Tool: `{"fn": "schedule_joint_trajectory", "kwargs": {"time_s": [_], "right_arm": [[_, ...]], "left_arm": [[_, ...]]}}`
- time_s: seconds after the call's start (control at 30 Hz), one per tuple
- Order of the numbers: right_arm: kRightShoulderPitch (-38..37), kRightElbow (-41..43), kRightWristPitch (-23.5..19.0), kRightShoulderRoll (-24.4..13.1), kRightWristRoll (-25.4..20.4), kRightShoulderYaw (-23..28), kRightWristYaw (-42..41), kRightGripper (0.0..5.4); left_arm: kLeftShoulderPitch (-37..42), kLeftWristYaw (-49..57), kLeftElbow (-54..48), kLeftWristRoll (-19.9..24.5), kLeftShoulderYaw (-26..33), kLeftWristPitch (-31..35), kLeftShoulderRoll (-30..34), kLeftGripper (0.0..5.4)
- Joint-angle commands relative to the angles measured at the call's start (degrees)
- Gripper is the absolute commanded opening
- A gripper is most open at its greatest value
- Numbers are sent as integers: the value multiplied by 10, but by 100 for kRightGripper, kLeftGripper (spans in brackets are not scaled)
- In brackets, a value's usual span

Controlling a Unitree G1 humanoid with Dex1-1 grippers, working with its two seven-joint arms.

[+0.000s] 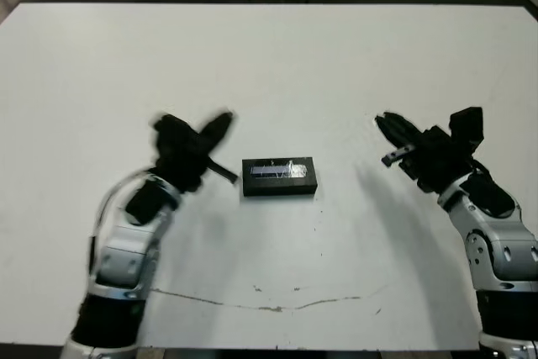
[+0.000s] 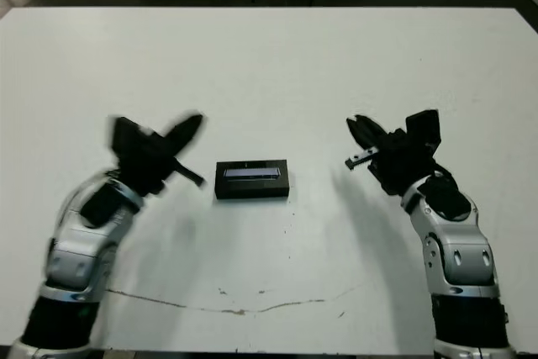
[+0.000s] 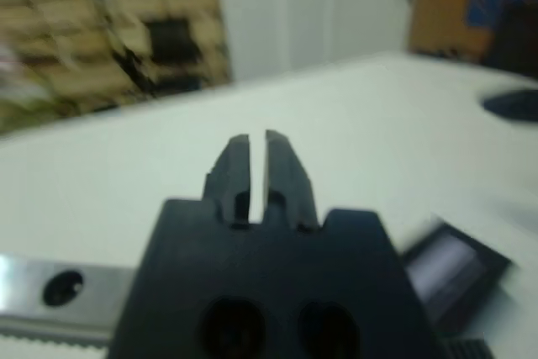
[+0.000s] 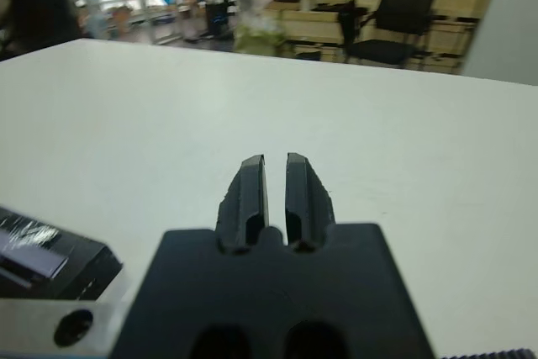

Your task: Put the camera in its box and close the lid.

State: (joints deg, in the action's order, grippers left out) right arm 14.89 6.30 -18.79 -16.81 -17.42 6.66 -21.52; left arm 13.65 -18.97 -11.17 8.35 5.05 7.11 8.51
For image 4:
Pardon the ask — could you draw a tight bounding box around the glossy black box lid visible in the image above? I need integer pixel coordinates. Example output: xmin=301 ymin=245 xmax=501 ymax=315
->
xmin=0 ymin=205 xmax=124 ymax=303

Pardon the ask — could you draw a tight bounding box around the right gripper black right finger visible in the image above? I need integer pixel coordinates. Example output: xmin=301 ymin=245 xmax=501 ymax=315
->
xmin=284 ymin=151 xmax=337 ymax=251

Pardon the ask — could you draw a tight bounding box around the black folded chair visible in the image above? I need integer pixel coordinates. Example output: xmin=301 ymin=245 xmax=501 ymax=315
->
xmin=337 ymin=2 xmax=359 ymax=64

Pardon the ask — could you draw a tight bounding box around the black computer tower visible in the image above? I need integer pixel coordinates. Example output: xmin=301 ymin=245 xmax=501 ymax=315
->
xmin=204 ymin=0 xmax=233 ymax=40

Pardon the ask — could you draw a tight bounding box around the black swivel chair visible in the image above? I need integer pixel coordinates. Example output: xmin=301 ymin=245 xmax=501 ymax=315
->
xmin=0 ymin=0 xmax=83 ymax=61

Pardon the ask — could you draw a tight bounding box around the yellow-green bag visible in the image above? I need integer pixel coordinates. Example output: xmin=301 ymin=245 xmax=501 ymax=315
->
xmin=232 ymin=18 xmax=288 ymax=56

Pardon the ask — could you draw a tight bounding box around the white plastic bag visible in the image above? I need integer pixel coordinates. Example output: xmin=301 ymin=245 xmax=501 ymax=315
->
xmin=234 ymin=0 xmax=275 ymax=26

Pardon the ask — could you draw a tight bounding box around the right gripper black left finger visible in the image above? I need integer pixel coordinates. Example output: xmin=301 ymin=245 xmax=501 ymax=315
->
xmin=216 ymin=153 xmax=271 ymax=253

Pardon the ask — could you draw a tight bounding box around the black mesh office chair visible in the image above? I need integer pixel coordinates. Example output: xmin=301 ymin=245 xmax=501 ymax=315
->
xmin=345 ymin=0 xmax=443 ymax=71

